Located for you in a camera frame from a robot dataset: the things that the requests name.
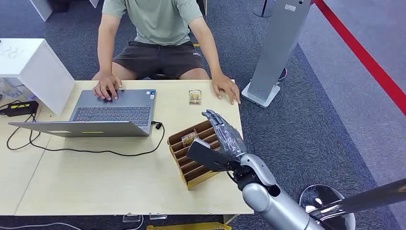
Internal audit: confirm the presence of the grey kiosk stand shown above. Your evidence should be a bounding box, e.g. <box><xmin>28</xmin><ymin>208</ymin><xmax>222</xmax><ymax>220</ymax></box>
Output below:
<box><xmin>241</xmin><ymin>0</ymin><xmax>314</xmax><ymax>109</ymax></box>

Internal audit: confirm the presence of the black laptop power cable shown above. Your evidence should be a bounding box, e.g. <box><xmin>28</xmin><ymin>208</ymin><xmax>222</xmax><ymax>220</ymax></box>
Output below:
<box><xmin>6</xmin><ymin>113</ymin><xmax>166</xmax><ymax>158</ymax></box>

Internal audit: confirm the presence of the robot right hand grey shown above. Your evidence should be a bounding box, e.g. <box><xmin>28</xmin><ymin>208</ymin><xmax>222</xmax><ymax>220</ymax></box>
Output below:
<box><xmin>202</xmin><ymin>109</ymin><xmax>248</xmax><ymax>159</ymax></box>

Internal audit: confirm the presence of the black power adapter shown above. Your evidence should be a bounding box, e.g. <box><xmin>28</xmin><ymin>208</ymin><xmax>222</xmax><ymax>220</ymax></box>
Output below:
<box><xmin>0</xmin><ymin>101</ymin><xmax>39</xmax><ymax>118</ymax></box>

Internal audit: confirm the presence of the dark stanchion base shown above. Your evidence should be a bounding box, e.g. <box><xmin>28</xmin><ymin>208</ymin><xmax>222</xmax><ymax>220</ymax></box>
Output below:
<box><xmin>253</xmin><ymin>0</ymin><xmax>277</xmax><ymax>18</ymax></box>

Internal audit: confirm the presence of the white cable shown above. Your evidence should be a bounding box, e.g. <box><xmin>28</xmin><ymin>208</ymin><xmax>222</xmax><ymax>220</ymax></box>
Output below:
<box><xmin>0</xmin><ymin>221</ymin><xmax>84</xmax><ymax>230</ymax></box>

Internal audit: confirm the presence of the yellow floor tape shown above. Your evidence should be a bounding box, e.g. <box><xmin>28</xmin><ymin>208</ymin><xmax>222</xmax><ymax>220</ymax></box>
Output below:
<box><xmin>146</xmin><ymin>222</ymin><xmax>233</xmax><ymax>230</ymax></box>

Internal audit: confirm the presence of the person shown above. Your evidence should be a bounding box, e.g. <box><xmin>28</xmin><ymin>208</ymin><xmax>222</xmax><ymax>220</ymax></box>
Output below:
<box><xmin>92</xmin><ymin>0</ymin><xmax>241</xmax><ymax>105</ymax></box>

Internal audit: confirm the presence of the grey laptop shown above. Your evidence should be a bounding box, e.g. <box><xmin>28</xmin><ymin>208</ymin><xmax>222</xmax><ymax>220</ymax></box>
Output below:
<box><xmin>8</xmin><ymin>89</ymin><xmax>157</xmax><ymax>138</ymax></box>

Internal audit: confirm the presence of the clear plastic bag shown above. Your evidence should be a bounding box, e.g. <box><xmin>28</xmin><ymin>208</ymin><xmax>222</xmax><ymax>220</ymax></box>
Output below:
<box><xmin>0</xmin><ymin>78</ymin><xmax>37</xmax><ymax>102</ymax></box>

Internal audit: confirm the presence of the white box cabinet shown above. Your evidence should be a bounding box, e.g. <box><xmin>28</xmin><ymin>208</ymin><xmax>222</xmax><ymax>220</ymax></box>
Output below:
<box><xmin>0</xmin><ymin>38</ymin><xmax>76</xmax><ymax>116</ymax></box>

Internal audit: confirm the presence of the wooden slotted card holder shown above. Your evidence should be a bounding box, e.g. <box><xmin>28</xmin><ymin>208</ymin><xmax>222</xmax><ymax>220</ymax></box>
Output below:
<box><xmin>167</xmin><ymin>119</ymin><xmax>223</xmax><ymax>191</ymax></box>

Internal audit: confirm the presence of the brown printed card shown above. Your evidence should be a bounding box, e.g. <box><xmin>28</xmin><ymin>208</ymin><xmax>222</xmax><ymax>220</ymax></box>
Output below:
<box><xmin>181</xmin><ymin>129</ymin><xmax>199</xmax><ymax>148</ymax></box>

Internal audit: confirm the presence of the red barrier belt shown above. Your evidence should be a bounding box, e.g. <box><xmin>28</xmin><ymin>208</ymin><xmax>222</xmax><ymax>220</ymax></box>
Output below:
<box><xmin>314</xmin><ymin>0</ymin><xmax>406</xmax><ymax>117</ymax></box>

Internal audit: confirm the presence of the chrome stanchion post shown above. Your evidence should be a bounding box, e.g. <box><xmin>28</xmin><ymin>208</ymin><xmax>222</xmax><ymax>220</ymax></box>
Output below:
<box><xmin>299</xmin><ymin>178</ymin><xmax>406</xmax><ymax>230</ymax></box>

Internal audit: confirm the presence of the person's right hand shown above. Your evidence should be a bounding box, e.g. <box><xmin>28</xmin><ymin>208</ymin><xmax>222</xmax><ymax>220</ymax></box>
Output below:
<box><xmin>92</xmin><ymin>73</ymin><xmax>123</xmax><ymax>102</ymax></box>

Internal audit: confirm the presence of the person's left hand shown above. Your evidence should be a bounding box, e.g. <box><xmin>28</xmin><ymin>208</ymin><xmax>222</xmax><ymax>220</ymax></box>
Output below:
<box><xmin>210</xmin><ymin>73</ymin><xmax>241</xmax><ymax>106</ymax></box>

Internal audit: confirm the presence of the white furniture leg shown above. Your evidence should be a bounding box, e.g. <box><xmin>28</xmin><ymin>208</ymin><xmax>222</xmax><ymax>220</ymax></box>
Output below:
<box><xmin>29</xmin><ymin>0</ymin><xmax>54</xmax><ymax>22</ymax></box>

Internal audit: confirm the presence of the yellow printed card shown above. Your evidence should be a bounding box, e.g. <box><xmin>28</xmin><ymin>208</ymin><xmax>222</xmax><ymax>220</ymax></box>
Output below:
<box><xmin>189</xmin><ymin>89</ymin><xmax>203</xmax><ymax>106</ymax></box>

